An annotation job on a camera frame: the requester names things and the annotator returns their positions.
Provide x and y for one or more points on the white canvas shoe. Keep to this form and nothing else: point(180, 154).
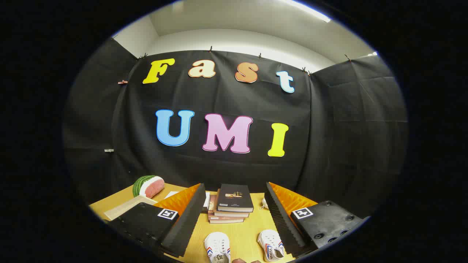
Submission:
point(270, 244)
point(217, 246)

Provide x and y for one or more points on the white round plush toy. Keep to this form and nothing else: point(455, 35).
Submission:
point(264, 204)

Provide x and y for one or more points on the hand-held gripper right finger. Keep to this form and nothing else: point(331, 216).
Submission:
point(281, 219)

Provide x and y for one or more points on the watermelon slice plush toy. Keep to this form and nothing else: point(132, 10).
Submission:
point(148, 185)

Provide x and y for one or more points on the black backdrop cloth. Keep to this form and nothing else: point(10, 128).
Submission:
point(329, 128)

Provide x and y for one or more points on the brown book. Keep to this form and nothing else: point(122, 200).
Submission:
point(225, 220)
point(230, 214)

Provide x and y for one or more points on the white portrait cover book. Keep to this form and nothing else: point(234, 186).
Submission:
point(172, 194)

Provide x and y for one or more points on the black hardcover book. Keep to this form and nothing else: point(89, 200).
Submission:
point(234, 197)

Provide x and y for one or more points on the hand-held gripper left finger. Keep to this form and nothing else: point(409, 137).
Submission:
point(186, 219)

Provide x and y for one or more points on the beige fabric storage box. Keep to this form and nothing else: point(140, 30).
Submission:
point(128, 206)

